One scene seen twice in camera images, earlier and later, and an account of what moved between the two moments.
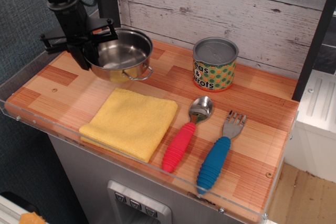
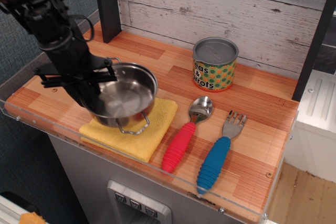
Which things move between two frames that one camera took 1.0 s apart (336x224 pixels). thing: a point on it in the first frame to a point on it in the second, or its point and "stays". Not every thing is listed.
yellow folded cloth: [130, 123] stays
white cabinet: [311, 146] stays
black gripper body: [77, 29] to [80, 72]
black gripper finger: [78, 53] to [86, 93]
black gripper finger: [91, 52] to [89, 94]
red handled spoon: [200, 108] stays
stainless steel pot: [126, 56] to [124, 100]
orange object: [31, 218] stays
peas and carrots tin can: [214, 60] stays
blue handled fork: [216, 161] stays
